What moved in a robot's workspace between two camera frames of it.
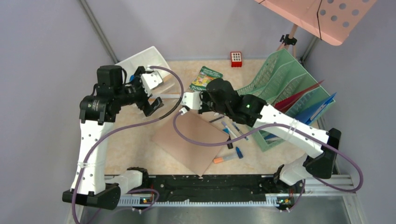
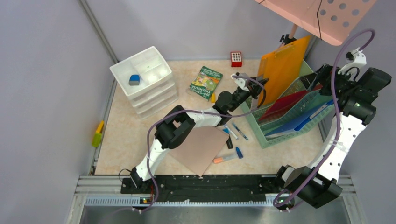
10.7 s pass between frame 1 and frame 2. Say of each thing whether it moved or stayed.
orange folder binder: moved
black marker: stayed
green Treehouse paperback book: stayed
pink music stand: stayed
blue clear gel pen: stayed
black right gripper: moved
